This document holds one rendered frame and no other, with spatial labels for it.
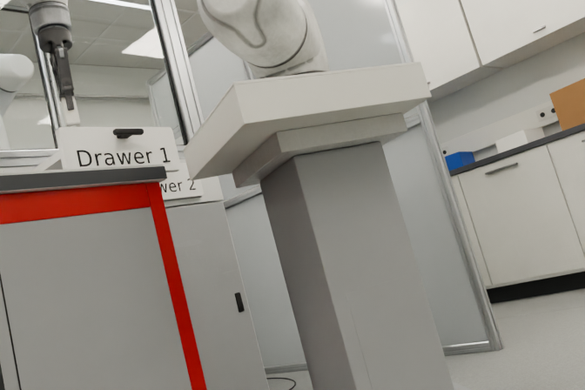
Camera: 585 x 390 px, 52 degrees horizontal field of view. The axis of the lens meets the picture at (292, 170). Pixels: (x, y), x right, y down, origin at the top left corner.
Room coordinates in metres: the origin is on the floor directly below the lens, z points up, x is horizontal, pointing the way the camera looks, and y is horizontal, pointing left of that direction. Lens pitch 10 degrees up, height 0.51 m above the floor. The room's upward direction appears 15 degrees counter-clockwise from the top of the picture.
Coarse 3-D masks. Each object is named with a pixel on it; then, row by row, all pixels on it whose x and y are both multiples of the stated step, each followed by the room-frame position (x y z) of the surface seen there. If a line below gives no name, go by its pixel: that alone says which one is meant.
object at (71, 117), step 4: (64, 100) 1.34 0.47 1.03; (64, 104) 1.33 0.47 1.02; (76, 104) 1.35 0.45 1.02; (64, 108) 1.33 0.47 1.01; (76, 108) 1.34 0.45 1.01; (64, 112) 1.33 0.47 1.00; (68, 112) 1.34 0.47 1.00; (72, 112) 1.34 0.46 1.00; (76, 112) 1.34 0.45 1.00; (68, 116) 1.34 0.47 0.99; (72, 116) 1.34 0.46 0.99; (76, 116) 1.34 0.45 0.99; (68, 120) 1.33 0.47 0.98; (72, 120) 1.34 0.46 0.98; (76, 120) 1.34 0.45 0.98; (68, 124) 1.33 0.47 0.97; (72, 124) 1.34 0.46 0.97; (76, 124) 1.34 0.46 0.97
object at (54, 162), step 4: (56, 152) 1.27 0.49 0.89; (52, 156) 1.28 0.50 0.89; (56, 156) 1.27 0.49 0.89; (48, 160) 1.30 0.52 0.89; (52, 160) 1.29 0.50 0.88; (56, 160) 1.28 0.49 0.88; (60, 160) 1.26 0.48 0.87; (40, 164) 1.33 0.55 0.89; (44, 164) 1.31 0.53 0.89; (48, 164) 1.30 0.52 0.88; (52, 164) 1.29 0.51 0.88; (56, 164) 1.27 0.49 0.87; (60, 164) 1.26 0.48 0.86; (36, 168) 1.34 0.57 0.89; (40, 168) 1.33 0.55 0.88; (44, 168) 1.31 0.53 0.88; (48, 168) 1.30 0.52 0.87; (52, 168) 1.29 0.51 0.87; (56, 168) 1.28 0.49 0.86; (60, 168) 1.26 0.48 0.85
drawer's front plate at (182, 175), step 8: (184, 168) 1.84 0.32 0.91; (168, 176) 1.79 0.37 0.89; (176, 176) 1.81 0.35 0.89; (184, 176) 1.83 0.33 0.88; (168, 184) 1.78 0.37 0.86; (176, 184) 1.81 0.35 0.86; (184, 184) 1.83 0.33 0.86; (200, 184) 1.87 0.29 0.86; (168, 192) 1.78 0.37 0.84; (176, 192) 1.80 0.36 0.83; (184, 192) 1.82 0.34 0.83; (192, 192) 1.85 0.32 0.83; (200, 192) 1.87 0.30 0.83
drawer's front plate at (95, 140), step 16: (64, 128) 1.22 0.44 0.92; (80, 128) 1.25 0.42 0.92; (96, 128) 1.28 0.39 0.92; (112, 128) 1.31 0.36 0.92; (128, 128) 1.34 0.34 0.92; (144, 128) 1.37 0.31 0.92; (160, 128) 1.40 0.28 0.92; (64, 144) 1.22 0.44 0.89; (80, 144) 1.24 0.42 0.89; (96, 144) 1.27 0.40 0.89; (112, 144) 1.30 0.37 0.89; (128, 144) 1.33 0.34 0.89; (144, 144) 1.36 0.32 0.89; (160, 144) 1.40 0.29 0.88; (64, 160) 1.21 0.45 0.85; (128, 160) 1.32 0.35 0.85; (144, 160) 1.35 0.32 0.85; (160, 160) 1.39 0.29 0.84; (176, 160) 1.42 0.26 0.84
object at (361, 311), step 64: (320, 128) 1.10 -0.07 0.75; (384, 128) 1.16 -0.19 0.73; (320, 192) 1.13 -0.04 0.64; (384, 192) 1.19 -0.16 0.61; (320, 256) 1.11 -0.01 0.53; (384, 256) 1.17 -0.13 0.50; (320, 320) 1.18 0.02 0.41; (384, 320) 1.15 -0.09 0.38; (320, 384) 1.25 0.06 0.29; (384, 384) 1.14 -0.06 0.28; (448, 384) 1.19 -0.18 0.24
